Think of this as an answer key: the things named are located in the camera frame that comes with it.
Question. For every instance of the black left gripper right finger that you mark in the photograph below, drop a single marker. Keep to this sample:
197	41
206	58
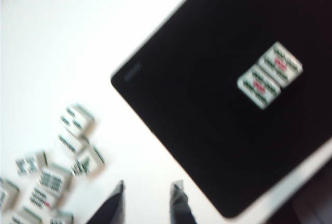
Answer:
181	206

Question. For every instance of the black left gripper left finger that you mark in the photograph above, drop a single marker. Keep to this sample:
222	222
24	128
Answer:
109	211

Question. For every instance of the five-bamboo mahjong tile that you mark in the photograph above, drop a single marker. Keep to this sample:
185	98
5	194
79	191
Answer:
259	86
281	63

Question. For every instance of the two-bamboo mahjong tile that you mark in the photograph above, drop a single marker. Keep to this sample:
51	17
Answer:
68	142

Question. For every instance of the four-bamboo mahjong tile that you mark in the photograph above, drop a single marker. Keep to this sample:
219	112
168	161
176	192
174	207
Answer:
75	120
26	216

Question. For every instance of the zigzag eight-bamboo mahjong tile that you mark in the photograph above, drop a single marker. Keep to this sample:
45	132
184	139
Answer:
29	164

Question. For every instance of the black rectangular mat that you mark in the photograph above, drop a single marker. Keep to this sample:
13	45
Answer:
194	130

